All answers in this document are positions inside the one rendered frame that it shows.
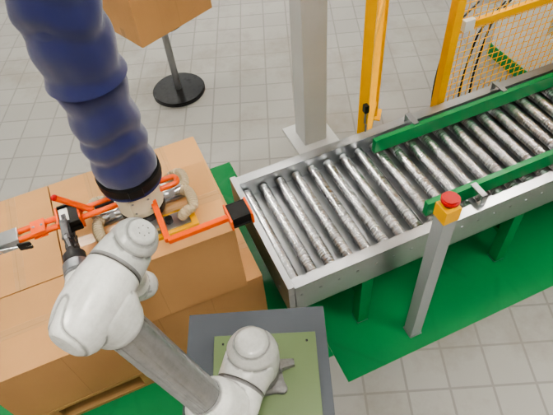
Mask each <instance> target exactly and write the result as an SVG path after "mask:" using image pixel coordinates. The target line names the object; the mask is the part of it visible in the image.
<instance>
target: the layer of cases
mask: <svg viewBox="0 0 553 415"><path fill-rule="evenodd" d="M154 152H155V154H156V155H157V156H158V158H159V161H160V165H161V170H162V174H164V173H167V172H170V170H173V169H175V168H182V167H185V166H189V165H192V164H194V163H197V162H199V161H205V159H204V157H203V155H202V153H201V151H200V149H199V147H198V145H197V143H196V141H195V139H194V137H190V138H186V139H184V140H181V141H178V142H174V143H171V144H169V145H166V146H163V147H159V148H156V149H155V150H154ZM205 163H206V161H205ZM206 165H207V163H206ZM207 168H208V170H209V172H210V174H211V177H212V179H213V181H214V184H215V186H216V188H217V191H218V193H219V195H220V196H221V200H222V202H223V203H224V204H225V205H227V204H226V202H225V200H224V198H223V196H222V194H221V191H220V189H219V187H218V185H217V183H216V181H215V179H214V177H213V175H212V173H211V171H210V169H209V167H208V165H207ZM53 194H56V195H58V196H60V197H64V198H68V199H71V200H73V201H78V202H80V201H83V200H86V199H88V198H93V197H95V196H98V195H101V194H103V193H102V192H101V191H100V189H99V187H98V185H97V183H96V182H95V176H94V175H93V173H92V171H89V172H86V173H84V174H81V175H77V176H74V177H72V178H69V179H66V180H62V181H59V182H57V183H55V184H51V185H49V187H48V186H45V187H43V188H40V189H36V190H33V191H30V192H28V193H25V194H21V195H18V196H16V197H13V198H9V199H7V200H4V201H1V202H0V233H1V232H4V231H7V230H10V229H12V228H15V227H16V228H17V229H19V228H21V227H23V226H28V225H29V224H30V222H32V221H35V220H38V219H40V218H44V219H46V218H49V217H52V216H55V215H54V210H53V209H54V208H56V207H58V206H60V205H63V204H62V203H57V202H54V201H52V200H51V198H50V197H51V195H53ZM56 209H57V208H56ZM235 233H236V236H237V241H238V244H239V251H240V254H241V259H242V262H243V265H244V272H245V277H246V280H247V283H248V284H247V285H246V286H243V287H240V288H237V289H235V290H233V291H229V292H227V293H225V294H222V295H220V296H217V297H214V298H211V299H210V300H207V301H204V302H201V303H199V304H196V305H193V306H191V307H189V308H186V309H184V310H181V311H178V312H175V313H173V314H171V315H167V316H165V317H163V318H160V319H157V320H155V321H152V323H153V324H154V325H155V326H156V327H157V328H158V329H159V330H161V331H162V332H163V333H164V334H165V335H166V336H167V337H168V338H169V339H170V340H171V341H173V342H174V343H175V344H176V345H177V346H178V347H179V348H180V349H181V350H182V351H184V352H185V353H187V347H188V325H189V316H190V315H204V314H216V313H229V312H240V311H253V310H267V300H266V295H265V290H264V285H263V275H262V274H261V272H260V270H259V268H258V266H257V264H256V262H255V260H254V258H253V256H252V254H251V252H250V250H249V247H248V246H247V244H246V242H245V240H244V237H243V236H242V234H241V232H240V230H239V228H235ZM28 241H29V242H30V243H31V244H32V245H33V246H34V248H33V249H25V250H20V249H15V250H13V251H11V252H8V253H5V254H1V255H0V405H1V406H3V407H4V408H5V409H6V410H8V411H9V412H10V413H12V414H14V415H44V414H46V413H49V412H52V411H53V410H55V409H58V408H61V407H63V406H65V405H67V404H70V403H72V402H75V401H77V400H78V399H82V398H84V397H86V396H88V395H90V394H93V393H95V392H98V391H100V390H102V389H105V388H107V387H110V386H111V385H115V384H117V383H118V382H121V381H123V380H126V379H128V378H130V377H133V376H135V375H138V374H140V373H141V372H140V371H139V370H138V369H137V368H136V367H135V366H133V365H132V364H131V363H130V362H128V361H127V360H126V359H124V358H123V357H122V356H121V355H119V354H118V353H117V352H116V351H115V350H104V349H100V350H99V351H98V352H96V353H94V354H92V355H89V356H87V357H76V356H73V355H71V354H69V353H67V352H65V351H64V350H62V349H61V348H59V347H58V346H56V345H55V344H54V343H53V342H52V341H51V339H50V337H49V331H48V325H49V317H50V315H51V311H52V309H53V305H54V303H55V301H56V300H57V298H58V295H59V294H60V292H61V290H62V289H63V288H64V283H65V280H64V277H63V269H62V267H63V254H64V253H65V252H66V250H65V244H64V240H62V234H61V231H60V229H58V230H56V231H52V232H50V233H49V235H47V236H44V237H41V238H39V239H37V240H35V238H34V239H31V240H28ZM25 242H27V241H25Z"/></svg>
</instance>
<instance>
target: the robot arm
mask: <svg viewBox="0 0 553 415"><path fill-rule="evenodd" d="M58 215H59V218H60V221H59V225H60V230H61V234H62V240H64V244H65V250H66V252H65V253H64V254H63V267H62V269H63V277H64V280H65V283H64V288H63V289H62V290H61V292H60V294H59V295H58V298H57V300H56V301H55V303H54V305H53V309H52V311H51V315H50V317H49V325H48V331H49V337H50V339H51V341H52V342H53V343H54V344H55V345H56V346H58V347H59V348H61V349H62V350H64V351H65V352H67V353H69V354H71V355H73V356H76V357H87V356H89V355H92V354H94V353H96V352H98V351H99V350H100V349H104V350H115V351H116V352H117V353H118V354H119V355H121V356H122V357H123V358H124V359H126V360H127V361H128V362H130V363H131V364H132V365H133V366H135V367H136V368H137V369H138V370H139V371H140V372H142V373H143V374H144V375H146V376H147V377H148V378H150V379H152V380H153V381H154V382H156V383H157V384H158V385H159V386H160V387H161V388H162V389H164V390H165V391H166V392H168V393H169V394H170V395H172V396H173V397H174V398H175V399H177V400H178V401H179V402H180V403H181V404H182V405H184V406H185V415H258V412H259V410H260V407H261V404H262V401H263V397H265V396H269V395H273V394H286V393H287V385H286V383H285V381H284V378H283V374H282V372H283V371H285V370H287V369H290V368H292V367H294V366H295V362H294V359H293V358H289V359H280V356H279V349H278V348H279V347H278V343H277V342H276V340H275V338H274V337H273V336H272V335H271V334H270V333H269V332H268V331H267V330H264V329H261V328H258V327H255V326H246V327H243V328H241V329H239V330H237V331H236V332H235V333H234V334H233V335H232V336H231V338H230V340H229V341H228V343H227V347H226V352H225V355H224V358H223V361H222V364H221V368H220V370H219V373H218V375H213V376H209V375H208V374H207V373H206V372H205V371H204V370H203V369H202V368H201V367H200V366H199V365H198V364H197V363H196V362H195V361H193V360H192V359H191V358H190V357H189V356H188V355H187V354H186V353H185V352H184V351H182V350H181V349H180V348H179V347H178V346H177V345H176V344H175V343H174V342H173V341H171V340H170V339H169V338H168V337H167V336H166V335H165V334H164V333H163V332H162V331H161V330H159V329H158V328H157V327H156V326H155V325H154V324H153V323H152V322H151V321H150V320H149V319H148V318H147V317H146V316H145V315H144V313H143V308H142V305H141V303H140V301H145V300H147V299H149V298H151V297H152V296H154V295H155V294H156V292H157V290H158V279H157V277H156V275H155V274H154V273H152V272H150V271H147V268H148V266H149V263H150V262H151V256H152V255H153V254H154V253H155V252H156V250H157V247H158V243H159V236H158V232H157V229H156V227H155V226H153V225H152V224H151V223H150V222H149V221H147V220H145V219H143V218H141V217H130V218H126V219H123V220H122V221H120V222H119V223H117V224H116V225H115V226H114V227H113V228H112V230H111V231H110V232H109V233H108V234H107V235H106V236H105V237H104V238H103V239H102V240H101V241H100V242H99V243H98V244H97V245H96V246H95V247H94V248H93V250H92V251H91V252H90V253H89V254H88V255H87V257H86V251H85V250H83V249H81V248H80V245H79V241H78V238H77V235H76V232H75V231H74V232H72V231H71V228H70V225H69V222H70V221H71V220H70V219H69V216H68V212H67V208H63V209H60V210H58Z"/></svg>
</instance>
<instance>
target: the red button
mask: <svg viewBox="0 0 553 415"><path fill-rule="evenodd" d="M440 202H441V203H442V204H443V205H444V206H445V207H446V208H448V209H452V208H456V207H458V206H459V205H460V203H461V197H460V196H459V195H458V194H457V193H455V192H452V191H447V192H444V193H442V195H441V198H440Z"/></svg>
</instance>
